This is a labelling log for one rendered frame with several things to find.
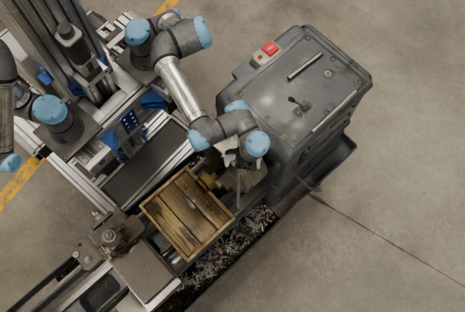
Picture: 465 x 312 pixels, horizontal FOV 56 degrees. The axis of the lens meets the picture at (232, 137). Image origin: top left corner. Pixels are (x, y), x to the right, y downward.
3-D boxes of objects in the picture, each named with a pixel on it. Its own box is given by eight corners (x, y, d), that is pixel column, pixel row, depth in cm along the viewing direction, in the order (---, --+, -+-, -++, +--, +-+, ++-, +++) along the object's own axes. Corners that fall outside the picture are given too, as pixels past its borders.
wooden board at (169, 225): (187, 167, 218) (185, 164, 215) (236, 219, 208) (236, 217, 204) (140, 207, 211) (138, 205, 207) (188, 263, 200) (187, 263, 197)
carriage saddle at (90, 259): (122, 207, 210) (119, 205, 205) (185, 281, 197) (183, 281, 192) (70, 251, 203) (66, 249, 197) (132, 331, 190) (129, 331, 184)
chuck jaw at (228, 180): (232, 164, 193) (251, 183, 189) (233, 169, 198) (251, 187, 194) (214, 181, 190) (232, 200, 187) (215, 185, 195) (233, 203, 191)
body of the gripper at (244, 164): (233, 171, 159) (238, 165, 147) (234, 147, 161) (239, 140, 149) (254, 172, 160) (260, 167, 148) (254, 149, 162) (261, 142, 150)
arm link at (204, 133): (133, 35, 152) (193, 144, 131) (162, 23, 154) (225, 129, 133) (141, 56, 163) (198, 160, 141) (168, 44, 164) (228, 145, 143)
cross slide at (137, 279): (116, 208, 204) (113, 206, 200) (175, 278, 192) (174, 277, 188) (87, 232, 200) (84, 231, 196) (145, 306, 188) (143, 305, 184)
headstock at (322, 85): (292, 59, 242) (302, 14, 206) (358, 116, 229) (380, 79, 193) (212, 126, 227) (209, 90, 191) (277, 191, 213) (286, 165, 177)
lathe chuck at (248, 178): (211, 135, 214) (219, 119, 184) (254, 184, 212) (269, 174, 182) (198, 147, 212) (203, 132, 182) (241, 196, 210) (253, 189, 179)
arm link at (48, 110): (65, 136, 182) (52, 123, 169) (37, 126, 184) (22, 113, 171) (78, 112, 186) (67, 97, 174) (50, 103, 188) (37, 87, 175)
